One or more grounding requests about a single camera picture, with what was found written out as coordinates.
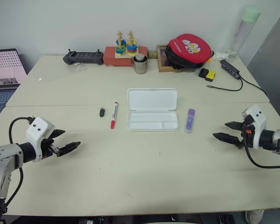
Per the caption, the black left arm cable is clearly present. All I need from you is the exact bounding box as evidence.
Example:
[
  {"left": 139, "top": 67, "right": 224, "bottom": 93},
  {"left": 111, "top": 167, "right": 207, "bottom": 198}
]
[{"left": 4, "top": 116, "right": 36, "bottom": 207}]

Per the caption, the clear bottle with green lid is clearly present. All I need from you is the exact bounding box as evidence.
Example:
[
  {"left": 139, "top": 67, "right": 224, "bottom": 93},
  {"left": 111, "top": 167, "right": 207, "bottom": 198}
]
[{"left": 224, "top": 6, "right": 262, "bottom": 62}]

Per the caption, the open laptop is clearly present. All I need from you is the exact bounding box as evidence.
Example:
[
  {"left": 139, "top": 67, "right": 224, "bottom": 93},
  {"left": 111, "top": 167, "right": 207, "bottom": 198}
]
[{"left": 0, "top": 48, "right": 29, "bottom": 122}]

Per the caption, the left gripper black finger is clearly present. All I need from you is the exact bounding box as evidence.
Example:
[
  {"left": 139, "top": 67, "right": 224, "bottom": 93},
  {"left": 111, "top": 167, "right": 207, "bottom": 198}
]
[
  {"left": 56, "top": 141, "right": 82, "bottom": 157},
  {"left": 51, "top": 129, "right": 66, "bottom": 140}
]

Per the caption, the red whiteboard marker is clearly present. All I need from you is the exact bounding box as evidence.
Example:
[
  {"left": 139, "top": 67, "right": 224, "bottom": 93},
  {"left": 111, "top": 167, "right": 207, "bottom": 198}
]
[{"left": 110, "top": 101, "right": 119, "bottom": 130}]

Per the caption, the clear plastic wrapper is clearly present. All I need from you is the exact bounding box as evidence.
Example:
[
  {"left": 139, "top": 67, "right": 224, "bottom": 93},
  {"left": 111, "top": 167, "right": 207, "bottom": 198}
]
[{"left": 67, "top": 63, "right": 87, "bottom": 72}]

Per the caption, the red cardboard box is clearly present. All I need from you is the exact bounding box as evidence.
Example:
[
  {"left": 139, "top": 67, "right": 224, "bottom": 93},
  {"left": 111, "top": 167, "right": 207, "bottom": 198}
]
[{"left": 103, "top": 45, "right": 148, "bottom": 68}]

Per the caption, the black handheld remote controller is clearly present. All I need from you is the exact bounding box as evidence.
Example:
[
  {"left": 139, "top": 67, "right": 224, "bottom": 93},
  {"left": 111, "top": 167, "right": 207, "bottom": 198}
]
[{"left": 63, "top": 48, "right": 104, "bottom": 66}]

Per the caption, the stainless steel mug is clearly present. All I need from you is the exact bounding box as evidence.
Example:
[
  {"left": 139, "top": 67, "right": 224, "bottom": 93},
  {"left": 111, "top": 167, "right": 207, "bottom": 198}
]
[{"left": 130, "top": 54, "right": 149, "bottom": 75}]

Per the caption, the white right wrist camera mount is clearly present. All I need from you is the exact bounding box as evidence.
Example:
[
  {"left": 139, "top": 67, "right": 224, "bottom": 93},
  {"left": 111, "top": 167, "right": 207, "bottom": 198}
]
[{"left": 242, "top": 104, "right": 267, "bottom": 150}]

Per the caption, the white shoe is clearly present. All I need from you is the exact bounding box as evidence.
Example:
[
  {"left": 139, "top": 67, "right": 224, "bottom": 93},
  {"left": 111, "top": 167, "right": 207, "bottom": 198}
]
[{"left": 245, "top": 209, "right": 265, "bottom": 224}]

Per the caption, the colourful wooden stacking toy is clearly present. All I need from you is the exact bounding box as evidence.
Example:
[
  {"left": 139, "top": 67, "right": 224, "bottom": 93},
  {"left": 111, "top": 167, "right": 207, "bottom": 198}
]
[{"left": 114, "top": 30, "right": 139, "bottom": 60}]

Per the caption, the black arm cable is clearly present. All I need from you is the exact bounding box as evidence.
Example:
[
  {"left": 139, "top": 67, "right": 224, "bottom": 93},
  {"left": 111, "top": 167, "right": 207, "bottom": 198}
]
[
  {"left": 244, "top": 130, "right": 280, "bottom": 176},
  {"left": 4, "top": 116, "right": 36, "bottom": 207}
]

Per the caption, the red and black zip pouch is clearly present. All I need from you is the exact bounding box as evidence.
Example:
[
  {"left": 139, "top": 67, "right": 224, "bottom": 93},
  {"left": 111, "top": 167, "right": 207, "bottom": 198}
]
[{"left": 165, "top": 33, "right": 213, "bottom": 70}]

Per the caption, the black and yellow small device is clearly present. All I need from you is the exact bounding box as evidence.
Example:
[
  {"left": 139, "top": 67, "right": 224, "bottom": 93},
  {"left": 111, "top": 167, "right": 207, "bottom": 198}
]
[{"left": 195, "top": 68, "right": 217, "bottom": 83}]

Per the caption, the wooden picture frame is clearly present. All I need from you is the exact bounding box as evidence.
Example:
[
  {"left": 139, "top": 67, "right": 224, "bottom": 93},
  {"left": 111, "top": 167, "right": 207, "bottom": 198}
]
[{"left": 156, "top": 44, "right": 197, "bottom": 73}]

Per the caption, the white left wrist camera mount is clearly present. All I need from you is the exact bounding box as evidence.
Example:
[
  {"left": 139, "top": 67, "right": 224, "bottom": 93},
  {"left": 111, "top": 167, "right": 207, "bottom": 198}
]
[{"left": 25, "top": 117, "right": 56, "bottom": 162}]

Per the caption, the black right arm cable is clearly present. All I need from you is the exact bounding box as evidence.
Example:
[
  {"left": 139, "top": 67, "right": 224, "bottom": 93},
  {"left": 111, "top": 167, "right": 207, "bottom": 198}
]
[{"left": 244, "top": 130, "right": 280, "bottom": 176}]

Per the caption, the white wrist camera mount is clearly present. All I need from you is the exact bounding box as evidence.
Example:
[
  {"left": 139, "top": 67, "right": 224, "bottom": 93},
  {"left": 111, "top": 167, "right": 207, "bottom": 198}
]
[
  {"left": 25, "top": 117, "right": 56, "bottom": 162},
  {"left": 242, "top": 104, "right": 267, "bottom": 150}
]

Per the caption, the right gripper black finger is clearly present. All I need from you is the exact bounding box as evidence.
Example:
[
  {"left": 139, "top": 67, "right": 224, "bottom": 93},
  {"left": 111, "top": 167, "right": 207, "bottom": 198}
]
[
  {"left": 224, "top": 121, "right": 245, "bottom": 132},
  {"left": 212, "top": 132, "right": 245, "bottom": 149}
]

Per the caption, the crumpled white tissue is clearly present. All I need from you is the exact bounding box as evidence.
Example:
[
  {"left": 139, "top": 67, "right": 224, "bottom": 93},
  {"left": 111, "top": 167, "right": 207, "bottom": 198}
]
[{"left": 210, "top": 51, "right": 231, "bottom": 62}]

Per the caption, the grey USB hub with cable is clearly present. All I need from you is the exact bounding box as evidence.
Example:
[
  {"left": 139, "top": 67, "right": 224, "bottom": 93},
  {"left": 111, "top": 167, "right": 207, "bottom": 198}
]
[{"left": 205, "top": 59, "right": 271, "bottom": 97}]

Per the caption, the white plastic pencil case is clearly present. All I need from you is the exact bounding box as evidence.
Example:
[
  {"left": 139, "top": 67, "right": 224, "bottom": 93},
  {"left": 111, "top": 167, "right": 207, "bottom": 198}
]
[{"left": 126, "top": 87, "right": 179, "bottom": 132}]

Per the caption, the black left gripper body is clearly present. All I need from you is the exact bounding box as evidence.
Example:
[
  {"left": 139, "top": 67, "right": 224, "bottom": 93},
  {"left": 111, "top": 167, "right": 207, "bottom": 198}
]
[{"left": 40, "top": 137, "right": 61, "bottom": 161}]

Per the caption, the purple glue stick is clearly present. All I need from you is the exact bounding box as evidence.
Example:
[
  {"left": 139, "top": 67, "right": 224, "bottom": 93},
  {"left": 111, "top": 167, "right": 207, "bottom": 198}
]
[{"left": 184, "top": 108, "right": 196, "bottom": 134}]

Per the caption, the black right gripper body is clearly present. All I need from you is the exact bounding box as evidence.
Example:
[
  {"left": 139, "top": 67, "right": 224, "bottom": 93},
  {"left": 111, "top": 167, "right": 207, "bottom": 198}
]
[{"left": 241, "top": 116, "right": 256, "bottom": 150}]

